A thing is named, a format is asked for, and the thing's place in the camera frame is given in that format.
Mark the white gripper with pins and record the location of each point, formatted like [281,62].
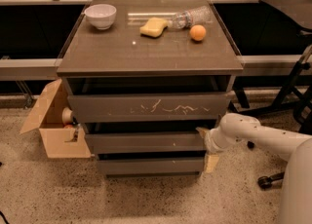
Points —
[212,142]

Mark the grey drawer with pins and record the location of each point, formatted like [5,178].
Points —
[147,107]
[145,142]
[151,166]

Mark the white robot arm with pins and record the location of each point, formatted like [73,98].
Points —
[293,147]

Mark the grey top drawer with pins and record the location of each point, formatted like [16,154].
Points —
[147,107]

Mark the grey bottom drawer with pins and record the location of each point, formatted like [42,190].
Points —
[151,166]

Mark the grey drawer cabinet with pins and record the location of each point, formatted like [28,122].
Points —
[120,60]

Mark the open cardboard box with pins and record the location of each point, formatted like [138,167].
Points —
[45,116]

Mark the orange fruit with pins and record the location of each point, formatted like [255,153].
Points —
[198,32]

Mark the clear plastic bottle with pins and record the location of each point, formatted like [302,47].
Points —
[189,18]

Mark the yellow sponge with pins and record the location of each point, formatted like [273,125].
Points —
[153,27]

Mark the red item in box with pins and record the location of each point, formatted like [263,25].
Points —
[68,126]

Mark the white cup in box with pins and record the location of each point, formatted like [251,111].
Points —
[67,116]

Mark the black office chair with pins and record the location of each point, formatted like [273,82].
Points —
[273,38]

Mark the white bowl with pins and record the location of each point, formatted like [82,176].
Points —
[101,16]

